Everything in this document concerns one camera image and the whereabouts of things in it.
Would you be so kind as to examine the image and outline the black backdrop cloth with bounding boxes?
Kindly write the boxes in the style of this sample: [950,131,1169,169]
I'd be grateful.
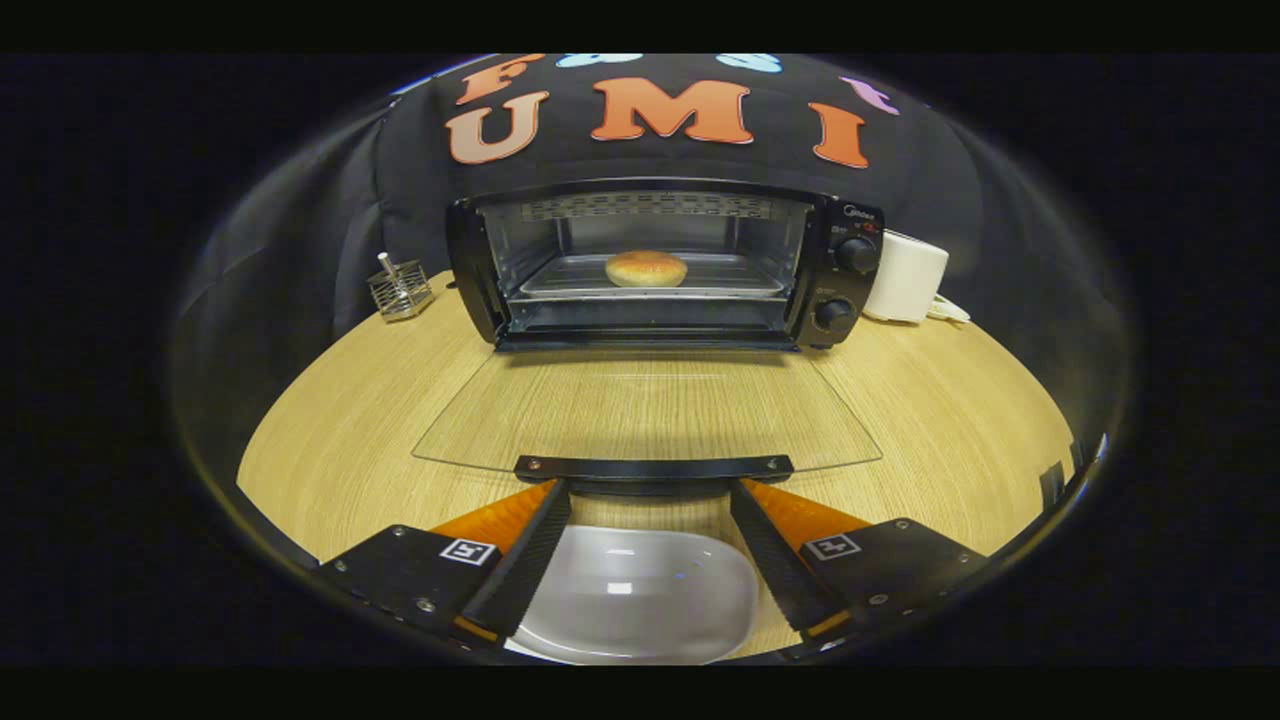
[175,55,1131,421]

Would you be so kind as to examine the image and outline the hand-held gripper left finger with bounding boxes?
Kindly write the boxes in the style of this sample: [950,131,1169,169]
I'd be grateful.
[318,478,573,646]

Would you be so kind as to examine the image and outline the metal wire holder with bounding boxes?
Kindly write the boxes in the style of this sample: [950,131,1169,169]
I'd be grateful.
[366,252,435,321]

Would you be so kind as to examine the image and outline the black toaster oven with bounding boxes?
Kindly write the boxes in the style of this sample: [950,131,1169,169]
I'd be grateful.
[412,178,886,498]

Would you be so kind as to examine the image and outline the sugared donut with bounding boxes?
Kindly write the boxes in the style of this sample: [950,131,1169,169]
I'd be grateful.
[605,250,689,289]

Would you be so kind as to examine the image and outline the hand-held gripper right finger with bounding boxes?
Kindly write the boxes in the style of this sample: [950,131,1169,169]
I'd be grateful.
[730,478,991,641]

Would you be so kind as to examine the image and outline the metal oven tray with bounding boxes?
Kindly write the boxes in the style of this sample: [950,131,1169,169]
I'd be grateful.
[518,253,791,301]

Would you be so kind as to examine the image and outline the white plate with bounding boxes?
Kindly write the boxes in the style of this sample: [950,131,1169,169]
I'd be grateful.
[505,525,761,665]

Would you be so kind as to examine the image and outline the white toaster appliance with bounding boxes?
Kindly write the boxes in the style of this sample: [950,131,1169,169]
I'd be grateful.
[864,230,950,324]

